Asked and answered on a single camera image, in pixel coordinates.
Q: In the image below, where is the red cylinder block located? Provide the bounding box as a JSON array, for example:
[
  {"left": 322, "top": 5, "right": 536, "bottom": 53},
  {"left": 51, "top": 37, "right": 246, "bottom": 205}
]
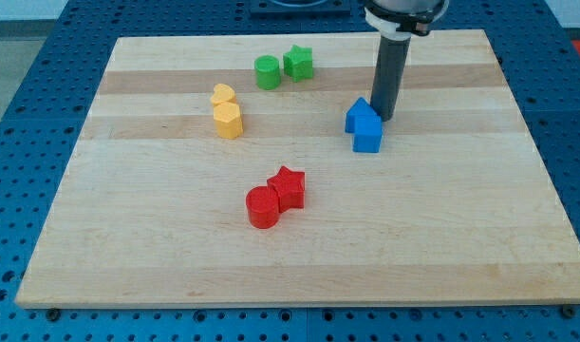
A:
[{"left": 245, "top": 185, "right": 280, "bottom": 229}]

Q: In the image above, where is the blue cube block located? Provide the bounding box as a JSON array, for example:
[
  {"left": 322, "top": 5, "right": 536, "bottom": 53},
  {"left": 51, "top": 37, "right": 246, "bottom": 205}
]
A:
[{"left": 352, "top": 115, "right": 383, "bottom": 153}]

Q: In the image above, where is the green cylinder block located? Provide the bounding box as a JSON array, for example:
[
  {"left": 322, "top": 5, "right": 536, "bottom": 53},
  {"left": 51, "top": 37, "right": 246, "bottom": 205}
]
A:
[{"left": 254, "top": 55, "right": 281, "bottom": 90}]

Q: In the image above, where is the green star block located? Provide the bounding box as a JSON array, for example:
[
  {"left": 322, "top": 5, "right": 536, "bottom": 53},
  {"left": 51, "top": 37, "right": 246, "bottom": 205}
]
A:
[{"left": 283, "top": 45, "right": 313, "bottom": 83}]

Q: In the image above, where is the wooden board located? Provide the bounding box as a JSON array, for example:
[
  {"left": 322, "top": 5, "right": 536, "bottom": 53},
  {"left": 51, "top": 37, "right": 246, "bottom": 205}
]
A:
[{"left": 16, "top": 29, "right": 580, "bottom": 309}]

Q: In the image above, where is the red star block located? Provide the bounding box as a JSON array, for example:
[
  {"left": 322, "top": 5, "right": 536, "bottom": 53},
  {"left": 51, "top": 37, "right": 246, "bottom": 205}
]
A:
[{"left": 267, "top": 166, "right": 306, "bottom": 213}]

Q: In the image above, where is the yellow hexagon block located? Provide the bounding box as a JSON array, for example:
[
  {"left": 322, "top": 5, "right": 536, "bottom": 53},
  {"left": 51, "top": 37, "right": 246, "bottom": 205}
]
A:
[{"left": 214, "top": 102, "right": 243, "bottom": 139}]

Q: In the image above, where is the yellow heart block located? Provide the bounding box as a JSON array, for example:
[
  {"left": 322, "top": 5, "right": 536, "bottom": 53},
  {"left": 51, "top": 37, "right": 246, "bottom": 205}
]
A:
[{"left": 210, "top": 84, "right": 236, "bottom": 107}]

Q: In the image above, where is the blue triangle block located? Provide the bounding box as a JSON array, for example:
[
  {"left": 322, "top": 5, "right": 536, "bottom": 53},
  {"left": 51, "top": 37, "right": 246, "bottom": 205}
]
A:
[{"left": 345, "top": 97, "right": 377, "bottom": 133}]

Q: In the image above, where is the dark blue base plate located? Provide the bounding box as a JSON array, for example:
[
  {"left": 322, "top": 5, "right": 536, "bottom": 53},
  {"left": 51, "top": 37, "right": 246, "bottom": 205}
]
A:
[{"left": 247, "top": 0, "right": 351, "bottom": 17}]

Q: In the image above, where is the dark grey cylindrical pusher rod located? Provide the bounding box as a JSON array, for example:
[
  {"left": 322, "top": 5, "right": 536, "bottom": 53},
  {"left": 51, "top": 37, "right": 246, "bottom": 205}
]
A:
[{"left": 370, "top": 36, "right": 410, "bottom": 122}]

